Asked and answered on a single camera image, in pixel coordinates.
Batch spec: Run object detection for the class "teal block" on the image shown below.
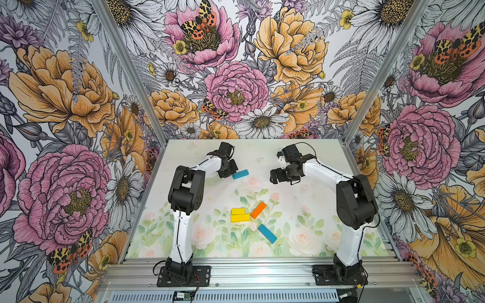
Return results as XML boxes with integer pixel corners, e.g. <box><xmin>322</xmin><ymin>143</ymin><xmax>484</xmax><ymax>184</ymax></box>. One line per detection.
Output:
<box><xmin>258</xmin><ymin>224</ymin><xmax>277</xmax><ymax>244</ymax></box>
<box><xmin>232</xmin><ymin>170</ymin><xmax>249</xmax><ymax>180</ymax></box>

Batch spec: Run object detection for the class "small yellow block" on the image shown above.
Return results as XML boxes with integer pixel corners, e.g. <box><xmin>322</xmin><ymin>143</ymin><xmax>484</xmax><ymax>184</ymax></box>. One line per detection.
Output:
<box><xmin>231</xmin><ymin>208</ymin><xmax>246</xmax><ymax>215</ymax></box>

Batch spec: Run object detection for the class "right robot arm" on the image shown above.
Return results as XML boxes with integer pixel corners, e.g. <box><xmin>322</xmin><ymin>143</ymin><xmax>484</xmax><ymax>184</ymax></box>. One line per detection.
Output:
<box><xmin>270</xmin><ymin>144</ymin><xmax>378</xmax><ymax>285</ymax></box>

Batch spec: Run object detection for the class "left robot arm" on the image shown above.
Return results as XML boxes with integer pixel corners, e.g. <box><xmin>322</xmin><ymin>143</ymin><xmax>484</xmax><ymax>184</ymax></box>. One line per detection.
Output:
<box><xmin>165</xmin><ymin>142</ymin><xmax>237</xmax><ymax>283</ymax></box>

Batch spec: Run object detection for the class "long yellow block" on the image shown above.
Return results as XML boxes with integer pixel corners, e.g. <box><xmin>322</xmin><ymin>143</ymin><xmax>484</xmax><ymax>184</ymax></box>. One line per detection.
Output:
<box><xmin>231</xmin><ymin>214</ymin><xmax>251</xmax><ymax>223</ymax></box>

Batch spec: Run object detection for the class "orange block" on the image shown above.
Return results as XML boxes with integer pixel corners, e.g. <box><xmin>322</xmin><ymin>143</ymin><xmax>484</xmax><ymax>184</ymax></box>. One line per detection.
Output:
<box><xmin>250</xmin><ymin>202</ymin><xmax>266</xmax><ymax>219</ymax></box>

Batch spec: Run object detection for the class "small green circuit board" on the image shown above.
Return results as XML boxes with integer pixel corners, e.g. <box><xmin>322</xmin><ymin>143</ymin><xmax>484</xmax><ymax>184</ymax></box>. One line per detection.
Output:
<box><xmin>172</xmin><ymin>291</ymin><xmax>197</xmax><ymax>302</ymax></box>

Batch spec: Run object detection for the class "right aluminium corner post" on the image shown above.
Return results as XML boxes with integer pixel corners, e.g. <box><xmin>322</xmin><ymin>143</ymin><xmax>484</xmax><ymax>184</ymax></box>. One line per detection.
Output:
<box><xmin>342</xmin><ymin>0</ymin><xmax>429</xmax><ymax>145</ymax></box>

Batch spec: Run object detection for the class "aluminium corner post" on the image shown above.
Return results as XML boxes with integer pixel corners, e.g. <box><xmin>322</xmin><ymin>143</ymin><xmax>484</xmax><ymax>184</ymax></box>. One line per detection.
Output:
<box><xmin>93</xmin><ymin>1</ymin><xmax>167</xmax><ymax>148</ymax></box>
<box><xmin>342</xmin><ymin>0</ymin><xmax>429</xmax><ymax>145</ymax></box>

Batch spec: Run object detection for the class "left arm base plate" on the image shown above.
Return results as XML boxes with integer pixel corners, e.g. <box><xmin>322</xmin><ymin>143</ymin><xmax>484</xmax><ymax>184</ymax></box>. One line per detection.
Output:
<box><xmin>156</xmin><ymin>266</ymin><xmax>212</xmax><ymax>288</ymax></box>

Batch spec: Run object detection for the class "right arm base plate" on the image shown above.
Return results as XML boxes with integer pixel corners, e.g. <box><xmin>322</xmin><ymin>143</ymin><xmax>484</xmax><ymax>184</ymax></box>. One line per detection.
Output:
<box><xmin>312</xmin><ymin>264</ymin><xmax>368</xmax><ymax>287</ymax></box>

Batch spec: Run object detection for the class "left aluminium corner post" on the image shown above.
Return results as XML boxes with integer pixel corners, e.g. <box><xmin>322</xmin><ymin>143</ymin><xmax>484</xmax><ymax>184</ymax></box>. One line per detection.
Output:
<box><xmin>93</xmin><ymin>1</ymin><xmax>167</xmax><ymax>148</ymax></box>

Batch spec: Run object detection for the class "aluminium front rail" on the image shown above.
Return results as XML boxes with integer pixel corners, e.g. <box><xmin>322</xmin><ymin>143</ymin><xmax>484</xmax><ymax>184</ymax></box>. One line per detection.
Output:
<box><xmin>101</xmin><ymin>257</ymin><xmax>421</xmax><ymax>291</ymax></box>

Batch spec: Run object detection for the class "white vented cable duct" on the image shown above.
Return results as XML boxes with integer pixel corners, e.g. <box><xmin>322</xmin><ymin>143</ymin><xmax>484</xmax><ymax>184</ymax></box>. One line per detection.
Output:
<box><xmin>106</xmin><ymin>289</ymin><xmax>340</xmax><ymax>302</ymax></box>

